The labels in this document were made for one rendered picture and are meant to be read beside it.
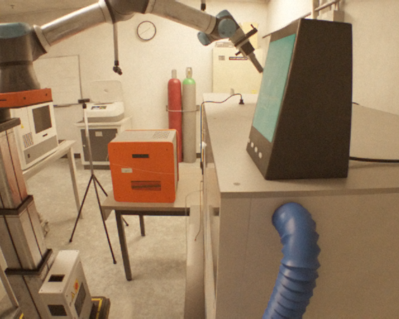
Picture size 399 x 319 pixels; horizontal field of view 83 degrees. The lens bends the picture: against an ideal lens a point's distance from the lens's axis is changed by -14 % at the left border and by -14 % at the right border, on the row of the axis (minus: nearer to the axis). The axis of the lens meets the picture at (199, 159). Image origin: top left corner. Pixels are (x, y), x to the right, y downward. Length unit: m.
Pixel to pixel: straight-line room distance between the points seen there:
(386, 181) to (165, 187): 1.52
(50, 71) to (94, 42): 1.00
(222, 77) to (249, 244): 4.05
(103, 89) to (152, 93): 0.85
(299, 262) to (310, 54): 0.19
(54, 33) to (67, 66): 4.09
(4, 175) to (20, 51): 0.47
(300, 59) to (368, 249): 0.23
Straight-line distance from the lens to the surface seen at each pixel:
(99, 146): 4.42
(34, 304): 1.50
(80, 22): 1.11
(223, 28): 1.06
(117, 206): 1.81
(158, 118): 4.76
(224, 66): 4.28
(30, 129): 2.24
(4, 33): 0.99
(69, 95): 5.20
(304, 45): 0.28
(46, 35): 1.12
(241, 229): 0.27
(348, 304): 0.41
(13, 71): 0.98
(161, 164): 1.68
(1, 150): 1.13
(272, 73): 0.32
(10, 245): 1.30
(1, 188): 1.19
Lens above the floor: 1.55
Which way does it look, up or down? 19 degrees down
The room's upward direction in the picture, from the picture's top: straight up
